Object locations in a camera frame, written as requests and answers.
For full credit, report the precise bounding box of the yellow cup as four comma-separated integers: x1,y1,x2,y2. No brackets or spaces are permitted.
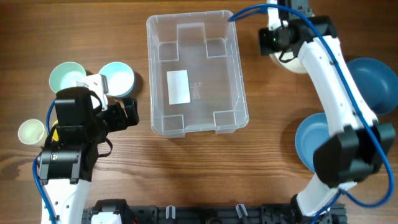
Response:
52,120,59,141

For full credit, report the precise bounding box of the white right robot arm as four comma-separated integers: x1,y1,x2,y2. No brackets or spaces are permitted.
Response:
257,1,396,223

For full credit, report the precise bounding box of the cream cup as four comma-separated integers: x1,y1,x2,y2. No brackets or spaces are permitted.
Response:
18,119,47,146

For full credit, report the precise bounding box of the light blue small bowl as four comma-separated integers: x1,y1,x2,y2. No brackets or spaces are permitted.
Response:
99,62,135,98

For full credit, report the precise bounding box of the white paper label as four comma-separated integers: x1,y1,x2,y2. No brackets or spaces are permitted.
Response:
167,70,190,105

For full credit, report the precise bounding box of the clear plastic storage container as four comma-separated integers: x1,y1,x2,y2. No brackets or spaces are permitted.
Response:
146,10,249,138

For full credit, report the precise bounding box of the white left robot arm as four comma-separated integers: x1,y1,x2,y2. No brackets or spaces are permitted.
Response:
32,86,139,223

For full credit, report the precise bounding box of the dark blue bowl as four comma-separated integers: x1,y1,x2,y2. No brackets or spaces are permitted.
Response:
295,113,330,172
347,57,397,115

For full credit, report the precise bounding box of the mint green small bowl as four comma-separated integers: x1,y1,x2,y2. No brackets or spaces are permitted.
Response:
49,62,86,93

